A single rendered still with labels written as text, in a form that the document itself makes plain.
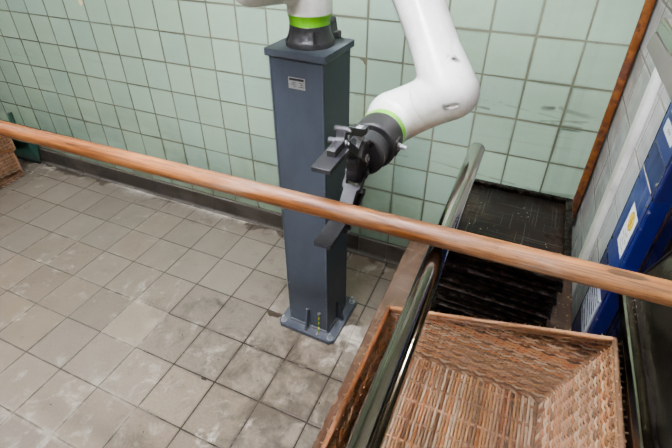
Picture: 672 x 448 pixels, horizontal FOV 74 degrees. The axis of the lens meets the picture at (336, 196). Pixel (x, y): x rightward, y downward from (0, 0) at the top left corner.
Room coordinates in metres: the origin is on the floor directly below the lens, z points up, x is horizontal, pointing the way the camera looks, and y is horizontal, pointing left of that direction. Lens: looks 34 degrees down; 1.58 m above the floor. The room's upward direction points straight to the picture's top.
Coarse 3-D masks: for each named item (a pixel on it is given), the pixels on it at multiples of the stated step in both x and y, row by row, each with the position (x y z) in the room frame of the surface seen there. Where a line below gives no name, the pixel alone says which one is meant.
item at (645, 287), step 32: (0, 128) 0.81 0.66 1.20; (32, 128) 0.79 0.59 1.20; (128, 160) 0.68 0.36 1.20; (160, 160) 0.66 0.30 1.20; (224, 192) 0.60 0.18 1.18; (256, 192) 0.58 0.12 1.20; (288, 192) 0.57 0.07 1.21; (352, 224) 0.51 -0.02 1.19; (384, 224) 0.49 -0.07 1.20; (416, 224) 0.49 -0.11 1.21; (480, 256) 0.44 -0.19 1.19; (512, 256) 0.43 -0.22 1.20; (544, 256) 0.42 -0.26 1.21; (608, 288) 0.38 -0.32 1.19; (640, 288) 0.37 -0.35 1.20
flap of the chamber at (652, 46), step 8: (656, 32) 0.67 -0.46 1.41; (656, 40) 0.64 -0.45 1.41; (648, 48) 0.66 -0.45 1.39; (656, 48) 0.62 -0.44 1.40; (664, 48) 0.59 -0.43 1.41; (656, 56) 0.60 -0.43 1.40; (664, 56) 0.57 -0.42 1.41; (656, 64) 0.59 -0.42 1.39; (664, 64) 0.56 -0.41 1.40; (664, 72) 0.54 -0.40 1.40; (664, 80) 0.52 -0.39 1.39
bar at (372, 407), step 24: (480, 144) 0.78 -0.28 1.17; (456, 192) 0.61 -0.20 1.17; (456, 216) 0.55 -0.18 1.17; (432, 264) 0.44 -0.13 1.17; (432, 288) 0.40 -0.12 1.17; (408, 312) 0.36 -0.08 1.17; (408, 336) 0.33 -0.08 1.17; (384, 360) 0.30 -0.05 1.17; (408, 360) 0.30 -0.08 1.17; (384, 384) 0.27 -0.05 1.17; (384, 408) 0.24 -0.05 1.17; (360, 432) 0.22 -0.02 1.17; (384, 432) 0.22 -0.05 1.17
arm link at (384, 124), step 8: (376, 112) 0.79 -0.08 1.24; (368, 120) 0.76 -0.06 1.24; (376, 120) 0.75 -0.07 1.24; (384, 120) 0.76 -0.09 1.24; (392, 120) 0.77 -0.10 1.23; (376, 128) 0.73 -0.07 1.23; (384, 128) 0.73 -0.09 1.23; (392, 128) 0.75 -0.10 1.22; (400, 128) 0.77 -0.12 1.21; (352, 136) 0.75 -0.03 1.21; (384, 136) 0.73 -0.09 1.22; (392, 136) 0.73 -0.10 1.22; (400, 136) 0.75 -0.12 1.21; (392, 144) 0.72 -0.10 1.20; (400, 144) 0.74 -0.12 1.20; (392, 152) 0.72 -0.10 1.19
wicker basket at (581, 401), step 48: (384, 336) 0.74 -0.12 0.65; (432, 336) 0.72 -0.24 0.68; (480, 336) 0.67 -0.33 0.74; (528, 336) 0.63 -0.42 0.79; (576, 336) 0.60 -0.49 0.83; (432, 384) 0.65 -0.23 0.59; (480, 384) 0.65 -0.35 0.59; (528, 384) 0.62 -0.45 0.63; (576, 384) 0.56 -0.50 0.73; (336, 432) 0.47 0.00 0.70; (432, 432) 0.53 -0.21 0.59; (480, 432) 0.53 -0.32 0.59; (528, 432) 0.53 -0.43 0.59; (576, 432) 0.46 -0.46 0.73; (624, 432) 0.39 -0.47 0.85
